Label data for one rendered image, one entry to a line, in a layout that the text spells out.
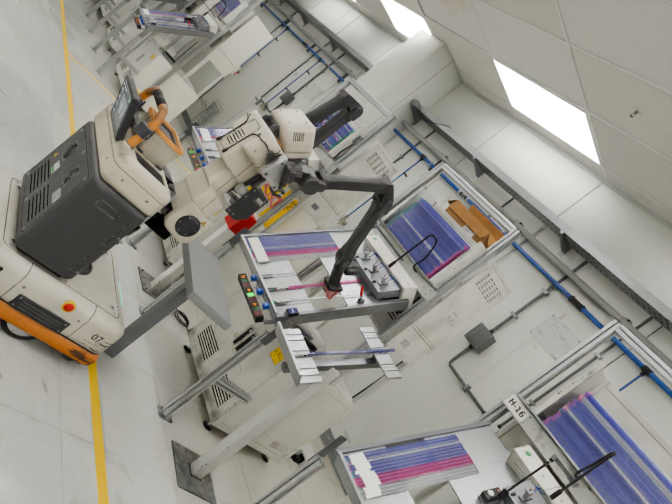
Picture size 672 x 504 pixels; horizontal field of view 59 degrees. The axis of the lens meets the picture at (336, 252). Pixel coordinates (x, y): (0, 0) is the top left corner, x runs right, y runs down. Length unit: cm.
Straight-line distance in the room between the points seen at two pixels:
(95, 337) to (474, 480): 157
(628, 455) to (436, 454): 68
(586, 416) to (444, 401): 206
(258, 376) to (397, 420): 169
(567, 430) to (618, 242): 244
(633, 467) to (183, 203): 195
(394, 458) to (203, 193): 127
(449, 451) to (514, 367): 200
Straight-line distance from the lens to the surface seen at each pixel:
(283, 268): 310
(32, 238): 231
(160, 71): 709
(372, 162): 430
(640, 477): 244
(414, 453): 240
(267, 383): 308
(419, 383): 459
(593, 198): 502
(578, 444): 250
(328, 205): 433
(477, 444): 256
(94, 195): 222
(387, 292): 300
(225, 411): 316
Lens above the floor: 134
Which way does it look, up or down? 5 degrees down
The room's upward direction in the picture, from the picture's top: 53 degrees clockwise
